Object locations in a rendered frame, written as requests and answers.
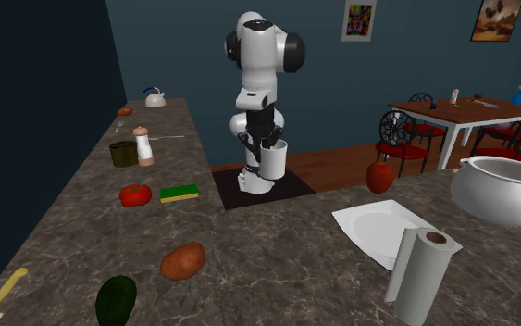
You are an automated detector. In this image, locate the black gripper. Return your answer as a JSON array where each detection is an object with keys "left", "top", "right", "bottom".
[{"left": 237, "top": 106, "right": 284, "bottom": 157}]

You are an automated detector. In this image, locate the white cup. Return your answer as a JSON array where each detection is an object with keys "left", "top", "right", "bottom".
[{"left": 258, "top": 139, "right": 289, "bottom": 182}]

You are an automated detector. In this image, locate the dark robot stand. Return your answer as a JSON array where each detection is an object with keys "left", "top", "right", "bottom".
[{"left": 211, "top": 168, "right": 317, "bottom": 211}]

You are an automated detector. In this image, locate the green and yellow sponge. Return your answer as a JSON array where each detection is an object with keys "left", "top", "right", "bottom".
[{"left": 159, "top": 182, "right": 200, "bottom": 205}]

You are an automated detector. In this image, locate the white kettle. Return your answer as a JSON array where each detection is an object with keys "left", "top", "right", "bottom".
[{"left": 143, "top": 86, "right": 167, "bottom": 108}]

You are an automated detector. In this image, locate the white wooden pepper mill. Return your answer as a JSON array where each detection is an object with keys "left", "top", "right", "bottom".
[{"left": 131, "top": 126, "right": 156, "bottom": 168}]

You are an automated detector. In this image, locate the red apple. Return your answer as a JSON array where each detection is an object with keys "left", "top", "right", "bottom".
[{"left": 365, "top": 160, "right": 397, "bottom": 195}]

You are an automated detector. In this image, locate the black chair red seat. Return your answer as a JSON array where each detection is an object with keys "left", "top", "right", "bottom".
[
  {"left": 468, "top": 118, "right": 521, "bottom": 169},
  {"left": 401, "top": 92, "right": 448, "bottom": 153},
  {"left": 374, "top": 109, "right": 430, "bottom": 179}
]

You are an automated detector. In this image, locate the dark olive cup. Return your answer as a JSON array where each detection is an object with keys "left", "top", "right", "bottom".
[{"left": 108, "top": 140, "right": 140, "bottom": 169}]

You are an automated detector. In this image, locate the red tomato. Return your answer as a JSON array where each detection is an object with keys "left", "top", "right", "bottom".
[{"left": 118, "top": 183, "right": 154, "bottom": 209}]

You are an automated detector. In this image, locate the square white plate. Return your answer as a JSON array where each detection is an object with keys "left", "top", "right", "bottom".
[{"left": 330, "top": 198, "right": 465, "bottom": 272}]

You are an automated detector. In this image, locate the brown potato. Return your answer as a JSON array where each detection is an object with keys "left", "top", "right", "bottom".
[{"left": 159, "top": 241, "right": 207, "bottom": 282}]

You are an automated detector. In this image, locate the wooden dining table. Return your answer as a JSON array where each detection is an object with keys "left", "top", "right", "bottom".
[{"left": 386, "top": 84, "right": 521, "bottom": 171}]

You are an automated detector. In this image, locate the white paper towel roll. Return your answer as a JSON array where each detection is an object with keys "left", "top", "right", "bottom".
[{"left": 383, "top": 226, "right": 452, "bottom": 326}]

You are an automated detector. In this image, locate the dark green avocado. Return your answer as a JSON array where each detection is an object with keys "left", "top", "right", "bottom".
[{"left": 94, "top": 274, "right": 139, "bottom": 326}]

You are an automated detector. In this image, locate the large white pot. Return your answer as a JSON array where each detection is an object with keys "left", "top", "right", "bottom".
[{"left": 450, "top": 155, "right": 521, "bottom": 228}]

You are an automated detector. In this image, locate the colourful framed wall picture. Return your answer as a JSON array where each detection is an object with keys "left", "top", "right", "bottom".
[{"left": 341, "top": 0, "right": 378, "bottom": 44}]

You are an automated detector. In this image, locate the brown framed wall picture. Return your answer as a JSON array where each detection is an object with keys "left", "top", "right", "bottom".
[{"left": 469, "top": 0, "right": 521, "bottom": 44}]

